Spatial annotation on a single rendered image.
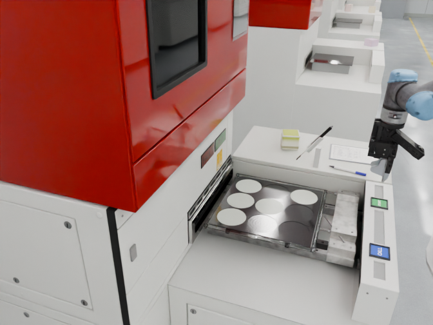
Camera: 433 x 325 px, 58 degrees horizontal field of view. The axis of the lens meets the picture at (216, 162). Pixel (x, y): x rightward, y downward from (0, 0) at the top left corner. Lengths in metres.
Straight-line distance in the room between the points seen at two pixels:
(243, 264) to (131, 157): 0.66
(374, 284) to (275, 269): 0.33
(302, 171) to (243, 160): 0.24
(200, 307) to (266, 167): 0.64
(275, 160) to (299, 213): 0.28
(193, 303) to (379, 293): 0.53
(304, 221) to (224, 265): 0.31
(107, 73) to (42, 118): 0.20
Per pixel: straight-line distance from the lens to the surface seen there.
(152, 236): 1.06
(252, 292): 1.23
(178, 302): 1.28
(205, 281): 1.25
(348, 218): 1.48
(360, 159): 1.70
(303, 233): 1.33
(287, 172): 1.59
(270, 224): 1.35
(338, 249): 1.29
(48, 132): 0.87
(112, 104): 0.74
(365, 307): 1.18
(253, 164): 1.61
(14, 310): 1.39
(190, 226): 1.29
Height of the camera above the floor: 1.71
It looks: 28 degrees down
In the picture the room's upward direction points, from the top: 1 degrees clockwise
